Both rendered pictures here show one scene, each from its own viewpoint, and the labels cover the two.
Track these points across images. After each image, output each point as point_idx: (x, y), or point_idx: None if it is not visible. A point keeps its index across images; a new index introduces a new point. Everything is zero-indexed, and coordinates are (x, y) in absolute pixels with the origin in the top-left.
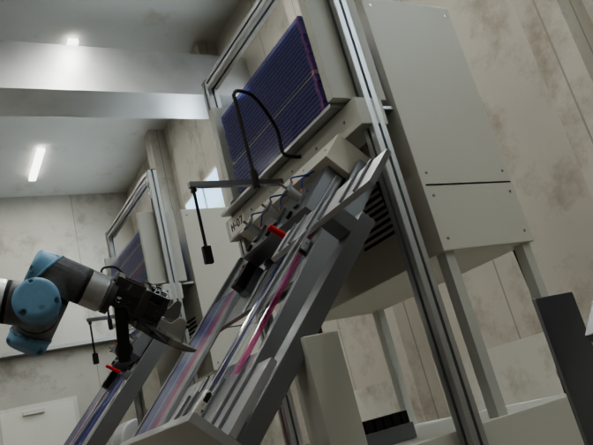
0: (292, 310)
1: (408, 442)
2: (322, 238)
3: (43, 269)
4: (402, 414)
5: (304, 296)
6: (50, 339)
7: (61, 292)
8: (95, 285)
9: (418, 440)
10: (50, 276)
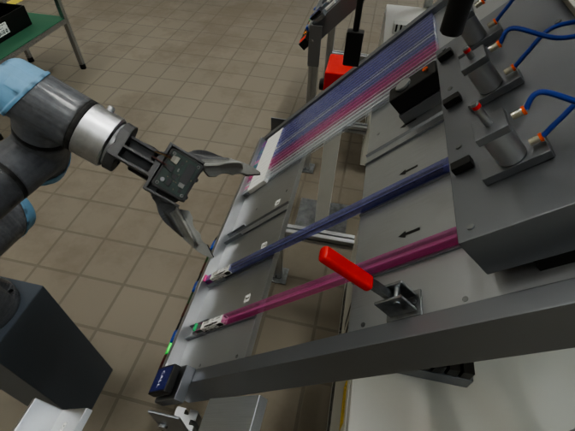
0: (287, 371)
1: (423, 417)
2: (417, 340)
3: (1, 113)
4: (465, 374)
5: (317, 369)
6: (59, 174)
7: (39, 144)
8: (79, 151)
9: (432, 429)
10: (16, 122)
